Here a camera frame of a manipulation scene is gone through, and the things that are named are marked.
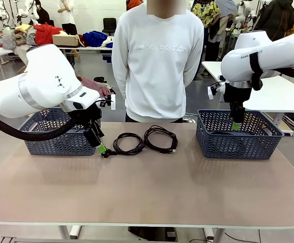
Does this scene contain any white table with clothes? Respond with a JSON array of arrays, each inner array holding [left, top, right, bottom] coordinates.
[[60, 45, 113, 67]]

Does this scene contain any person in white sweatshirt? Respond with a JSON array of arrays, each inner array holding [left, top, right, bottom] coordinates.
[[111, 0, 205, 124]]

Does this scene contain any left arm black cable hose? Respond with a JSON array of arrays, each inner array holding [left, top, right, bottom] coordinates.
[[0, 107, 92, 142]]

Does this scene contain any white table leg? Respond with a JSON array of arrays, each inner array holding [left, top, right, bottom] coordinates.
[[58, 224, 82, 240], [203, 227, 225, 243]]

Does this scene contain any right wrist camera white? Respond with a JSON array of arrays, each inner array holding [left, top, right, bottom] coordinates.
[[207, 80, 226, 101]]

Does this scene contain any red checkered cloth pile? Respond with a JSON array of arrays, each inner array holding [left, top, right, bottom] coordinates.
[[78, 76, 112, 98]]

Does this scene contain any cardboard box on table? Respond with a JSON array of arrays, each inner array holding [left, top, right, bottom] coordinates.
[[52, 34, 81, 48]]

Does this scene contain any white background table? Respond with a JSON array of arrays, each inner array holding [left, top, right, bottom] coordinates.
[[201, 60, 294, 114]]

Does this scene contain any person in white shirt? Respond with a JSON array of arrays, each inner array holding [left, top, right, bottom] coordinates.
[[57, 0, 78, 35]]

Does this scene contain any person in dark jacket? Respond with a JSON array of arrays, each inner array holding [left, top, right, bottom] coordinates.
[[254, 0, 294, 43]]

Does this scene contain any black office chair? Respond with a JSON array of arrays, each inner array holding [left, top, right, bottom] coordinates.
[[102, 17, 117, 35]]

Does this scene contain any black coiled cable with plug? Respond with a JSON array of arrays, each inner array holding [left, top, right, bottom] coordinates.
[[100, 133, 145, 158]]

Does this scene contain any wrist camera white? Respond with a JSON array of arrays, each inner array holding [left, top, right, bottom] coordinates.
[[98, 94, 117, 111], [207, 80, 226, 101]]

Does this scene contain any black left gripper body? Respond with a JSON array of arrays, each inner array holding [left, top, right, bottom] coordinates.
[[82, 102, 103, 131]]

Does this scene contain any blue plastic lattice basket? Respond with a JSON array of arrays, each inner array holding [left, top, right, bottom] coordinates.
[[196, 108, 285, 160], [19, 107, 102, 156]]

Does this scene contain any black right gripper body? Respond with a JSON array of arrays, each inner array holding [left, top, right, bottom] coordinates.
[[223, 84, 253, 110]]

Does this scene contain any black USB cable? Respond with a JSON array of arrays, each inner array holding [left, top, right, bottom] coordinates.
[[143, 125, 178, 154]]

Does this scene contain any yellow cloth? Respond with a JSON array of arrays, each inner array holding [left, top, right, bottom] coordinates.
[[15, 23, 31, 32]]

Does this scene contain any person in yellow patterned shirt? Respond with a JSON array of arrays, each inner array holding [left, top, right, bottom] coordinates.
[[191, 1, 222, 28]]

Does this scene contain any person in orange top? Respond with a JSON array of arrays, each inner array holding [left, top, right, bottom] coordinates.
[[125, 0, 145, 11]]

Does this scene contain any black table pedestal base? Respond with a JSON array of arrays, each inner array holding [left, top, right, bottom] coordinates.
[[128, 226, 179, 241]]

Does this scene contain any blue cloth pile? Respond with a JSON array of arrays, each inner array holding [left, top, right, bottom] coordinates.
[[82, 30, 114, 49]]

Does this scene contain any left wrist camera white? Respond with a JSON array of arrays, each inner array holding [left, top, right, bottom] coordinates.
[[98, 94, 117, 111]]

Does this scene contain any person in black with mask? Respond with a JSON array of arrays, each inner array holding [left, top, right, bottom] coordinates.
[[34, 0, 52, 26]]

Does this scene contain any grey patterned cloth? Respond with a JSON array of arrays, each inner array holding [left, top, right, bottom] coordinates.
[[26, 26, 37, 47]]

